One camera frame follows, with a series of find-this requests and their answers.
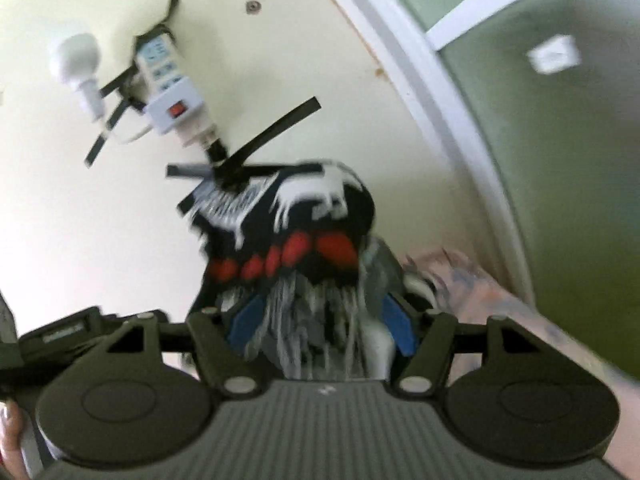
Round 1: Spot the black patterned knit sweater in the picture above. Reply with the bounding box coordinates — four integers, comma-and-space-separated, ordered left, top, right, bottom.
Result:
180, 162, 435, 380

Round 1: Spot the pink floral bed sheet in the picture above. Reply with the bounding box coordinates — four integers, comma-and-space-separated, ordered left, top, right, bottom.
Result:
401, 248, 639, 479

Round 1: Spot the white plug adapter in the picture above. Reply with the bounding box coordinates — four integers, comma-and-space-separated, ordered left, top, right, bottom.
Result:
55, 32, 105, 122

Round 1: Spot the white power strip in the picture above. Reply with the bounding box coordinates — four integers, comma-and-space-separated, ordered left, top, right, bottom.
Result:
134, 32, 218, 148

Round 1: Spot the white framed glass door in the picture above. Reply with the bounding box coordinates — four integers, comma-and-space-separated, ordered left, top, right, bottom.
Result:
332, 0, 639, 375

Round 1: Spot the person's left hand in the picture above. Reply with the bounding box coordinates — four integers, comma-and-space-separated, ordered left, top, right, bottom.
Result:
1, 400, 30, 480

